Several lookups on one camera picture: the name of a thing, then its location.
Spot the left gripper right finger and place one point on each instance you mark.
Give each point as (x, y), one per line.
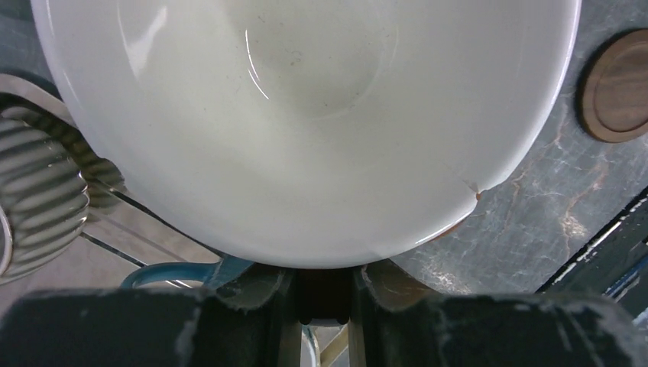
(395, 320)

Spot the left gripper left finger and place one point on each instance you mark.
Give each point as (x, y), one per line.
(247, 322)

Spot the metal tray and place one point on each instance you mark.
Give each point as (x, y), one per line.
(117, 222)

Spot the white bowl mug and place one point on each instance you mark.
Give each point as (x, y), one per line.
(310, 134)

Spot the grey ribbed mug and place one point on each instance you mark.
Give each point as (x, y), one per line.
(44, 199)

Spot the dark wooden coaster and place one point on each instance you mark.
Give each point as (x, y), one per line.
(612, 105)

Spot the blue white mug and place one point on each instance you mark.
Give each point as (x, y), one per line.
(210, 275)

